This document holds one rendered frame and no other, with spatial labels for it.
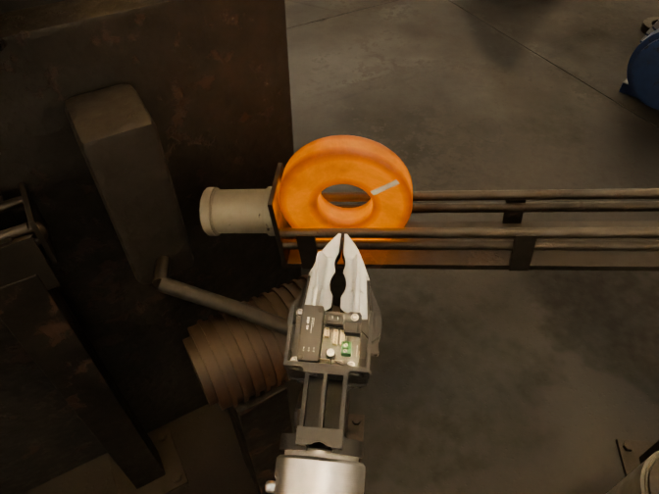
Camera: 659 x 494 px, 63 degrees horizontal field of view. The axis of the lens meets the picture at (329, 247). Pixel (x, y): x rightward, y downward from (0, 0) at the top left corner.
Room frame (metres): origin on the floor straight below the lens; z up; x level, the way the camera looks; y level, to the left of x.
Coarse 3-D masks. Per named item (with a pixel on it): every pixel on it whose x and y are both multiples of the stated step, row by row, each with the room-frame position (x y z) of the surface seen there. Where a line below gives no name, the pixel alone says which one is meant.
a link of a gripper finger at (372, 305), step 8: (368, 280) 0.33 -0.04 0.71; (368, 288) 0.32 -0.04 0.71; (368, 296) 0.31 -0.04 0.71; (368, 304) 0.30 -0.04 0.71; (376, 304) 0.31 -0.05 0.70; (368, 312) 0.30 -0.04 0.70; (376, 312) 0.30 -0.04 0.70; (368, 320) 0.29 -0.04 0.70; (376, 320) 0.29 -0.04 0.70; (368, 328) 0.28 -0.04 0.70; (376, 328) 0.28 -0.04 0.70; (376, 336) 0.27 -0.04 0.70; (376, 344) 0.27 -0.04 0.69; (376, 352) 0.26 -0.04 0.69
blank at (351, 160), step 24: (312, 144) 0.47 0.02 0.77; (336, 144) 0.46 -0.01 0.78; (360, 144) 0.46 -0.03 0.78; (288, 168) 0.46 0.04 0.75; (312, 168) 0.45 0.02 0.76; (336, 168) 0.44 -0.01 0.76; (360, 168) 0.44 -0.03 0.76; (384, 168) 0.44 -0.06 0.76; (288, 192) 0.45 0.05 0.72; (312, 192) 0.45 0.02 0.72; (384, 192) 0.44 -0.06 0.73; (408, 192) 0.44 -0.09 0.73; (288, 216) 0.45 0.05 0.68; (312, 216) 0.45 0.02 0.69; (336, 216) 0.46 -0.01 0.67; (360, 216) 0.45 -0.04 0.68; (384, 216) 0.44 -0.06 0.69; (408, 216) 0.44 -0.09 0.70
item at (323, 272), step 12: (336, 240) 0.37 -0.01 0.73; (324, 252) 0.36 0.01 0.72; (336, 252) 0.36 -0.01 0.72; (324, 264) 0.34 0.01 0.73; (312, 276) 0.33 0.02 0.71; (324, 276) 0.33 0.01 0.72; (312, 288) 0.32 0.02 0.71; (324, 288) 0.32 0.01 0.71; (312, 300) 0.30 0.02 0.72; (324, 300) 0.31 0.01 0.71
